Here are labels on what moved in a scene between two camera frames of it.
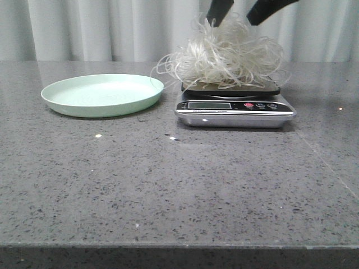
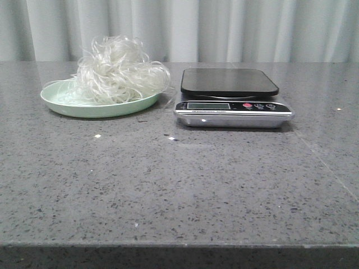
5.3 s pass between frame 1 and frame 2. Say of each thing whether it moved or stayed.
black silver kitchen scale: stayed
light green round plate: stayed
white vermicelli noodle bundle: moved
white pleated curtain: stayed
